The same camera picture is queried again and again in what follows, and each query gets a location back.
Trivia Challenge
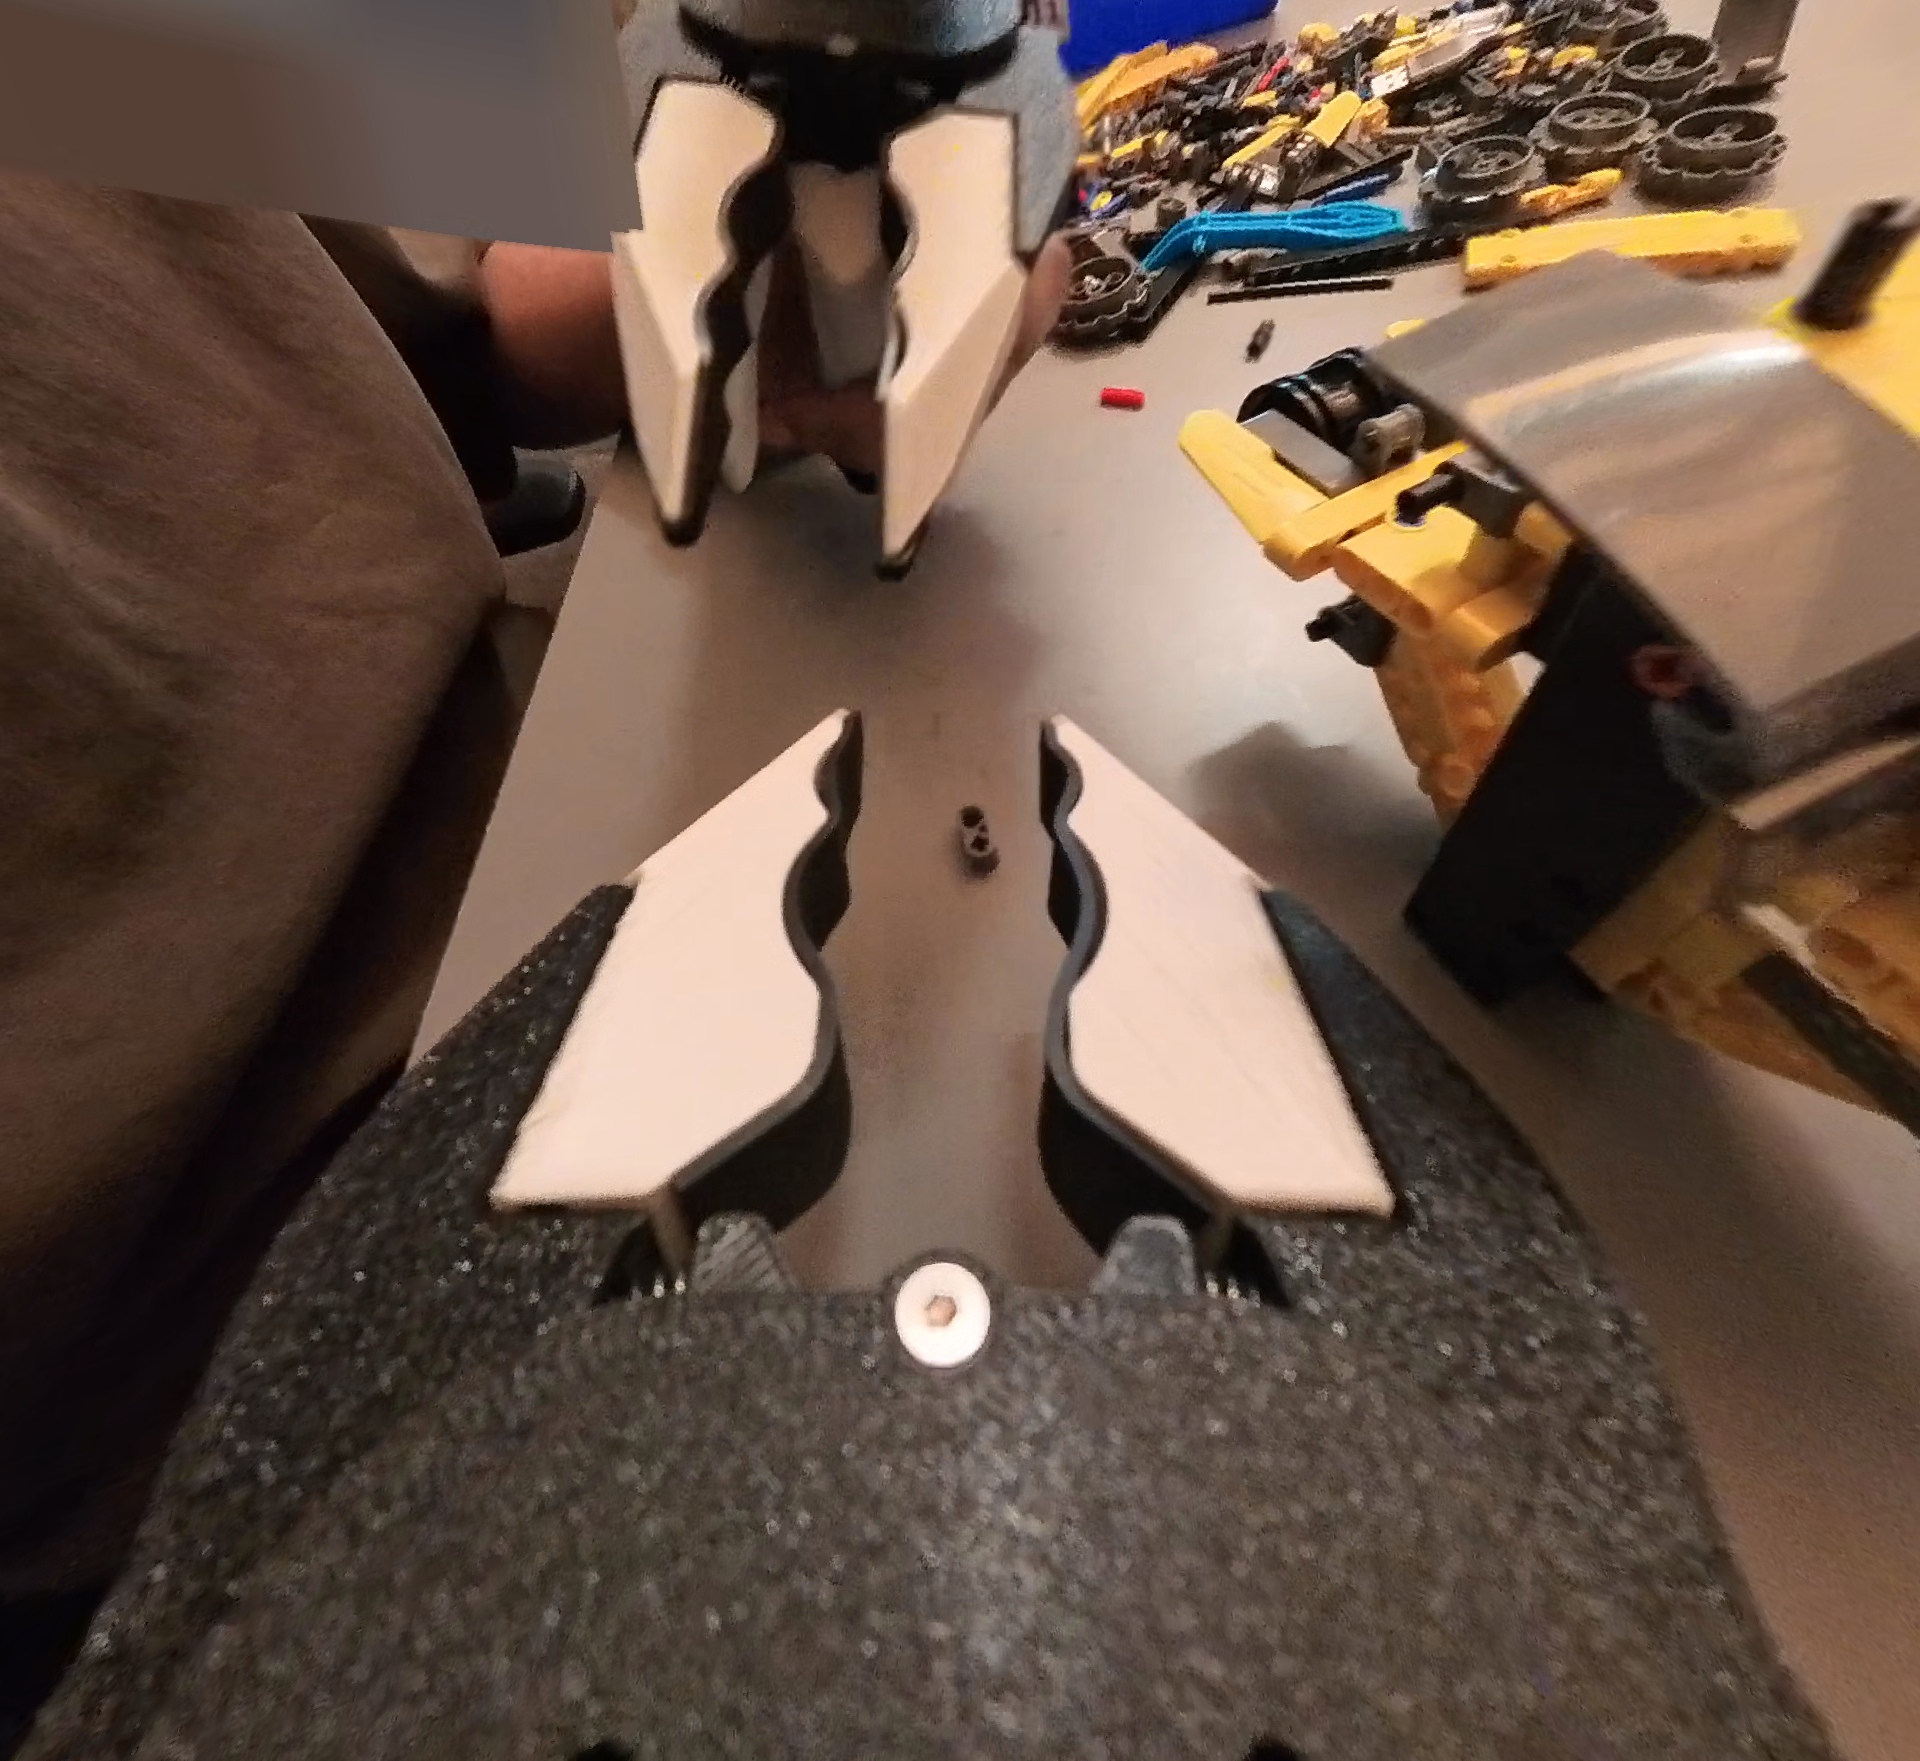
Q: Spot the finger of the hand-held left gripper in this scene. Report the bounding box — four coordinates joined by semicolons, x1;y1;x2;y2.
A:
873;111;1036;580
611;81;788;549

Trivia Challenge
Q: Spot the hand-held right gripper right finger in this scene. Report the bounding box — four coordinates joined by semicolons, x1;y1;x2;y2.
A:
1039;713;1397;1269

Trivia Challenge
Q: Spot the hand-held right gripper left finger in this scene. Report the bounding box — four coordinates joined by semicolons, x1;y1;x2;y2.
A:
488;708;869;1283

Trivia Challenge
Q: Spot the yellow toy brick vehicle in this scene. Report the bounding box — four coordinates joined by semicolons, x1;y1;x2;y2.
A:
1177;198;1920;1117

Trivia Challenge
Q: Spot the pile of toy brick pieces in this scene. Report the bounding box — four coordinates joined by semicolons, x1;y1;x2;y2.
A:
1051;0;1795;344

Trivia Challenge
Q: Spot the person's left hand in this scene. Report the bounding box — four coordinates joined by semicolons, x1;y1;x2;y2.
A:
479;237;1058;480

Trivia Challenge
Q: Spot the grey mesh office chair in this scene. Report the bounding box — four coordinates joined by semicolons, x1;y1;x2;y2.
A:
486;463;590;560

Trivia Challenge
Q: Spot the blue curved brick piece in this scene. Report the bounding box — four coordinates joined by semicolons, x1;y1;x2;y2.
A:
1126;201;1407;278

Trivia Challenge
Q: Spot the long yellow brick panel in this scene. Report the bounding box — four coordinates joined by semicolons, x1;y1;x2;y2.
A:
1462;207;1800;292

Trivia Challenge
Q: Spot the dark grey upright brick panel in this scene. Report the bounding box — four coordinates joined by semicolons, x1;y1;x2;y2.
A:
1706;0;1804;90

